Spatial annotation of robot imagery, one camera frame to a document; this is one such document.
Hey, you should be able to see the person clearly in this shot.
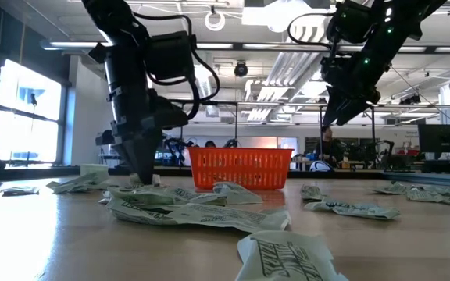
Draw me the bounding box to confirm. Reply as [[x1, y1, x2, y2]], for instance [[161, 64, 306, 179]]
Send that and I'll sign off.
[[315, 125, 345, 163]]

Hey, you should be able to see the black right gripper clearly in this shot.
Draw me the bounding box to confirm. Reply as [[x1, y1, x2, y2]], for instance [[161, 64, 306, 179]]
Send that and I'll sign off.
[[320, 54, 382, 127]]

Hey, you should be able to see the white blue ball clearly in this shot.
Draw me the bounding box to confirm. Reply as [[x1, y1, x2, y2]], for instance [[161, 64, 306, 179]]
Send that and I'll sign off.
[[309, 160, 334, 173]]

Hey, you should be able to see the black dome camera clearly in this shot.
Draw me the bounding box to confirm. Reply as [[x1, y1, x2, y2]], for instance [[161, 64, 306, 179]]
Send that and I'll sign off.
[[233, 61, 249, 78]]

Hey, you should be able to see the black aluminium table frame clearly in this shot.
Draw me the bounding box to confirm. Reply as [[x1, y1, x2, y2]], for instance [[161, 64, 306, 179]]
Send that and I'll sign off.
[[0, 165, 450, 189]]

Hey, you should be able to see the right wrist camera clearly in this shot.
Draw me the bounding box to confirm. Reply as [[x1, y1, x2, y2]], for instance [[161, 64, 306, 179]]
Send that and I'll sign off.
[[325, 0, 377, 44]]

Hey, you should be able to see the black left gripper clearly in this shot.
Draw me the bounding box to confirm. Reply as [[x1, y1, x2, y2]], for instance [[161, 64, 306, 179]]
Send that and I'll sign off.
[[95, 89, 189, 185]]

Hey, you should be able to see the black right camera cable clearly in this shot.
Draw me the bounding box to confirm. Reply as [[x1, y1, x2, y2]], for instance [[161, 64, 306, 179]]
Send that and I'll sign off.
[[286, 12, 338, 52]]

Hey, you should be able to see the black computer monitor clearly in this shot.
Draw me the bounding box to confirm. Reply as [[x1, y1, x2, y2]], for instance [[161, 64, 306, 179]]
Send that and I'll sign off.
[[417, 123, 450, 155]]

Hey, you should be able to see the white cable coil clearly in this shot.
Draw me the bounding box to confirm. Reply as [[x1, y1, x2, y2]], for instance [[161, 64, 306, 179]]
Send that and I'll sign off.
[[204, 9, 227, 32]]

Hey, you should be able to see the large bright window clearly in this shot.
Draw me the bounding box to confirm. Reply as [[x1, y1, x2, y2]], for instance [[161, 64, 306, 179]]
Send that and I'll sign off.
[[0, 58, 64, 165]]

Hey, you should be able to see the orange plastic mesh basket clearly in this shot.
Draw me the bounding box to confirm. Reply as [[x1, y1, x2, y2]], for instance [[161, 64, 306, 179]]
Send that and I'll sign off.
[[187, 146, 295, 191]]

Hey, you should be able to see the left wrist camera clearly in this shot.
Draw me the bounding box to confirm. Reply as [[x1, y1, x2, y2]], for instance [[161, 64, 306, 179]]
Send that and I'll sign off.
[[145, 30, 197, 82]]

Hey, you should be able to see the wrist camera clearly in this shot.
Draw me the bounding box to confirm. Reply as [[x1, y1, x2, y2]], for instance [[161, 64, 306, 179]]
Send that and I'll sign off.
[[325, 0, 377, 44], [145, 30, 197, 82]]

